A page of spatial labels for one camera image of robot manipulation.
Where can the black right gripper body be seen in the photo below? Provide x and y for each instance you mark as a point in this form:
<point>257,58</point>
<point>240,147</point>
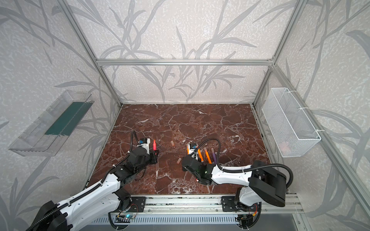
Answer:
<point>202,167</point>

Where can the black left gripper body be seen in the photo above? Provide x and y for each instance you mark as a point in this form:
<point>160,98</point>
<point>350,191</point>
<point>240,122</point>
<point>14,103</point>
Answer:
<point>153,156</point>

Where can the yellow-orange highlighter pen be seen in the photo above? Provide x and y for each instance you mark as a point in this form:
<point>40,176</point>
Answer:
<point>200,157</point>

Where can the purple highlighter pen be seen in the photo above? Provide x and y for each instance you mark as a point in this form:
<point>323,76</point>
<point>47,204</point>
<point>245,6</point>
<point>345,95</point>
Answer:
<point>214,155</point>

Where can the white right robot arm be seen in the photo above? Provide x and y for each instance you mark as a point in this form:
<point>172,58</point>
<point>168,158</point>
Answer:
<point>260,182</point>

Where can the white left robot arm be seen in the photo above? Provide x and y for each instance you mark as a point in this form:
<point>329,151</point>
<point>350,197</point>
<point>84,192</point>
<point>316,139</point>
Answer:
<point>105,196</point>

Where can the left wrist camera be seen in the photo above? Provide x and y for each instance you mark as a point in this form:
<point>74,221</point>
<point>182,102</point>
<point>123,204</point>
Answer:
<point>145,142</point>

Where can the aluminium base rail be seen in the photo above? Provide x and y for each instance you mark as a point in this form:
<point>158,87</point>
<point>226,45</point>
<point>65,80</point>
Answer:
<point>190,209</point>

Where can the aluminium cage frame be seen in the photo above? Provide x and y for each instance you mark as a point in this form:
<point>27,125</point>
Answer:
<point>353,182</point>

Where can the clear plastic wall tray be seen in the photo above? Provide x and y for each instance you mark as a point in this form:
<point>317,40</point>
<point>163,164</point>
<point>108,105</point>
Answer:
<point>48,133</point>

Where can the white wire mesh basket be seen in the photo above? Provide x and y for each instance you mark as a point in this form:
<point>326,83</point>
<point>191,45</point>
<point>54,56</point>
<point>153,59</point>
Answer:
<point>292,130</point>

